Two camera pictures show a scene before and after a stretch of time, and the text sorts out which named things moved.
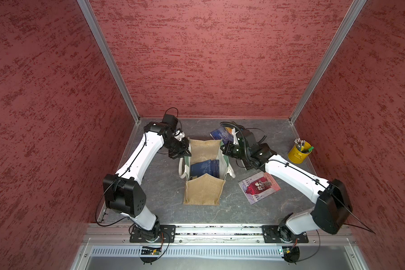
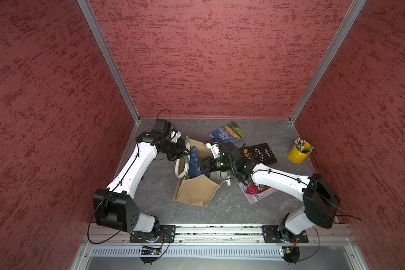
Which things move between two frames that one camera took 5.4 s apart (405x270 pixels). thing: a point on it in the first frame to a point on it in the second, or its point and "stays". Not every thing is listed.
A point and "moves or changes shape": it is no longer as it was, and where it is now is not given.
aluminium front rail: [103, 234] stays
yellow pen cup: [300, 152] stays
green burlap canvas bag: [206, 189] moves or changes shape
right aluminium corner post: [352, 12] stays
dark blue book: [211, 167] moves or changes shape
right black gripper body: [235, 151] to [218, 164]
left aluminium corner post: [92, 18] stays
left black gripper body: [176, 148] stays
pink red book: [259, 187] stays
